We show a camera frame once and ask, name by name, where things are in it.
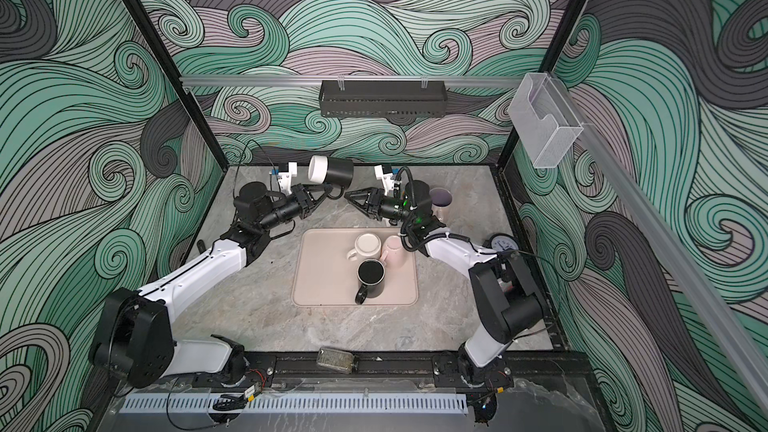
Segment pink upside-down mug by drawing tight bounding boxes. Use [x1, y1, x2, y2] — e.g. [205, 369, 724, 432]
[380, 235, 407, 269]

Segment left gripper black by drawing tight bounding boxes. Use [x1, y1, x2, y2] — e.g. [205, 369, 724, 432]
[257, 184, 331, 236]

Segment small round clock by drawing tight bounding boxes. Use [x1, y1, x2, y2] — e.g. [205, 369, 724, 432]
[484, 233, 519, 251]

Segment aluminium wall rail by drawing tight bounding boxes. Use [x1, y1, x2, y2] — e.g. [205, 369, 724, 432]
[179, 74, 523, 89]

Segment black white upside-down mug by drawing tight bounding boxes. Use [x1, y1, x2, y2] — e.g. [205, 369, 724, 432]
[308, 155, 354, 189]

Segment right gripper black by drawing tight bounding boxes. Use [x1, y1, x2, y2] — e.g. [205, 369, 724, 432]
[348, 187, 421, 228]

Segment white slotted cable duct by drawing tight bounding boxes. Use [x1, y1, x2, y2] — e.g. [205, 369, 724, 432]
[119, 392, 469, 415]

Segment clear plastic wall bin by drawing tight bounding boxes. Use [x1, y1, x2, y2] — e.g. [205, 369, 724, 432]
[507, 73, 584, 169]

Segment cream upside-down mug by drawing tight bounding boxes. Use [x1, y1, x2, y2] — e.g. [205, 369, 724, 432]
[346, 233, 382, 261]

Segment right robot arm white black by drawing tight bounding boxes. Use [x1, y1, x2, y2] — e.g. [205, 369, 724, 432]
[344, 180, 544, 370]

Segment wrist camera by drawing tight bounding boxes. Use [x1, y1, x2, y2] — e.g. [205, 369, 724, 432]
[374, 165, 401, 197]
[273, 162, 298, 196]

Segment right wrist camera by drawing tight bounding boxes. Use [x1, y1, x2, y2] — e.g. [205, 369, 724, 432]
[374, 165, 401, 197]

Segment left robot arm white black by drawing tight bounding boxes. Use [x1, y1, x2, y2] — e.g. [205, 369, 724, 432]
[88, 181, 334, 389]

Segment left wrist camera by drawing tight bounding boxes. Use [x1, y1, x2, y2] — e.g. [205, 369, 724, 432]
[273, 162, 298, 196]

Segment black wall shelf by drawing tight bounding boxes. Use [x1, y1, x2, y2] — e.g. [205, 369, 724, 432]
[319, 79, 448, 118]

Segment pink iridescent mug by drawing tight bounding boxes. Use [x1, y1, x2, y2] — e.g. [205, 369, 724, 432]
[429, 187, 453, 223]

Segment pink tray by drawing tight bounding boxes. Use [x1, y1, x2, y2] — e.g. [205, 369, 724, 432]
[292, 228, 419, 307]

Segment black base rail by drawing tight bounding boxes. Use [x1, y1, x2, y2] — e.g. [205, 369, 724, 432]
[113, 350, 595, 391]

